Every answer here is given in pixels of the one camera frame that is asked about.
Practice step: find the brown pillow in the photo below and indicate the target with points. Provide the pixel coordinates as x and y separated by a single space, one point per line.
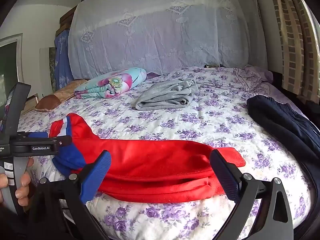
53 100

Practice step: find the person's left hand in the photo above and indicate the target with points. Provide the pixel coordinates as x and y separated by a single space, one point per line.
22 187

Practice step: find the dark navy garment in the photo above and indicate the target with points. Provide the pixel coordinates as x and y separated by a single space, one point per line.
280 122

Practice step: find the stacked wooden boxes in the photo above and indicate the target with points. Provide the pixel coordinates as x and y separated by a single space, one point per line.
66 17

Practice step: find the white window frame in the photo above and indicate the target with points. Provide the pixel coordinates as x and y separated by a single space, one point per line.
11 55

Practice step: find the white framed panel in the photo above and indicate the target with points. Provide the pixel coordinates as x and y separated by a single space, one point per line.
47 72

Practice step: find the checked beige curtain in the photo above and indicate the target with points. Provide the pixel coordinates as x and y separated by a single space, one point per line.
292 35

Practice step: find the folded floral quilt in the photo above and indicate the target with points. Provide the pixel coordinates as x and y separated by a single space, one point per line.
112 83

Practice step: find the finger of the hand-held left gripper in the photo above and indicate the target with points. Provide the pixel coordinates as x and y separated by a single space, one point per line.
63 140
37 135

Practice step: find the white lace mosquito net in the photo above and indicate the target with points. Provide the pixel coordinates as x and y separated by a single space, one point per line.
160 30

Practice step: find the blue patterned cloth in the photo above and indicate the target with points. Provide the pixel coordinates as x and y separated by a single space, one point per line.
62 60

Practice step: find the bed with purple floral sheet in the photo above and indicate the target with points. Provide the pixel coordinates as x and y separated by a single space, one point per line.
190 122

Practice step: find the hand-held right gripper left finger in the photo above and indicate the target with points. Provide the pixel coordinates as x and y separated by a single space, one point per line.
98 173

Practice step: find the wooden bed headboard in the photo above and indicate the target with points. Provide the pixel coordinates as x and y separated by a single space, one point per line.
31 103

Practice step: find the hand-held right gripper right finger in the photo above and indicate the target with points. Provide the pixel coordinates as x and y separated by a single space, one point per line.
225 173

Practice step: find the red blue white jacket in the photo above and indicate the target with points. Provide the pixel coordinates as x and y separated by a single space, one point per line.
155 165

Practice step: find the folded grey garment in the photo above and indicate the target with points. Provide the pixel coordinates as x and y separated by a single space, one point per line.
166 95

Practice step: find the purple floral pillow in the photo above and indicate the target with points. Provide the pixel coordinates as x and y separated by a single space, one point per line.
252 76

